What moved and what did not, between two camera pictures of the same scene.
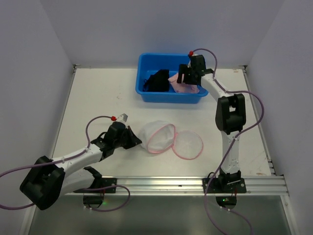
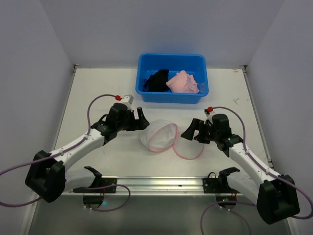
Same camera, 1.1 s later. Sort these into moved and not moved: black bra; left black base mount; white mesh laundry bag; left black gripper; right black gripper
Moved: right black gripper; left black gripper
Not moved: black bra; white mesh laundry bag; left black base mount
